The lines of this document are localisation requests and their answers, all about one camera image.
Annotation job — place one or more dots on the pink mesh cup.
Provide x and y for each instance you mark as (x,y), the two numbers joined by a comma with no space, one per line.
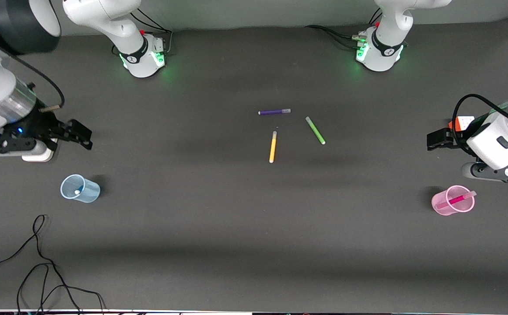
(444,209)

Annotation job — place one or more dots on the white camera stand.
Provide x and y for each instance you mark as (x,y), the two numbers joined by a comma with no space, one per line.
(39,155)

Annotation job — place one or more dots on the rubik's cube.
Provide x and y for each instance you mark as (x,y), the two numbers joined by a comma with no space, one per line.
(464,122)

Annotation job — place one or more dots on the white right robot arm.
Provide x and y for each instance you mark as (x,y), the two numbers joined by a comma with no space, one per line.
(118,17)

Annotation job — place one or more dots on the yellow marker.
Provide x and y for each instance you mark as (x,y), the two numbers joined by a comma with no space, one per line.
(273,147)

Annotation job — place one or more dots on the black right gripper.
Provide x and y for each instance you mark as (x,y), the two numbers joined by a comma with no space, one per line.
(45,124)

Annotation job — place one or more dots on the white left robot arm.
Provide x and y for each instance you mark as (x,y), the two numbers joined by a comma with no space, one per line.
(385,48)

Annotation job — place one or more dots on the purple marker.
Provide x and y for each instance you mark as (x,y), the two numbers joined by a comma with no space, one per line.
(274,112)

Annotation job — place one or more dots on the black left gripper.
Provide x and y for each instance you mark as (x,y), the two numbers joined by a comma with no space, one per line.
(460,136)

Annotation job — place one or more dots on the blue marker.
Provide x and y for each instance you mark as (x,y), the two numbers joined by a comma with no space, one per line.
(78,191)

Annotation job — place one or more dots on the green marker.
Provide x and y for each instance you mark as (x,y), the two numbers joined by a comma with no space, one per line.
(315,130)

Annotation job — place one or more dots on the pink marker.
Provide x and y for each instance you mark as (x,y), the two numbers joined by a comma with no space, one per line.
(457,200)

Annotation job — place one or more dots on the blue mesh cup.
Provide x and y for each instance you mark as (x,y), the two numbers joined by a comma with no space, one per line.
(91,192)

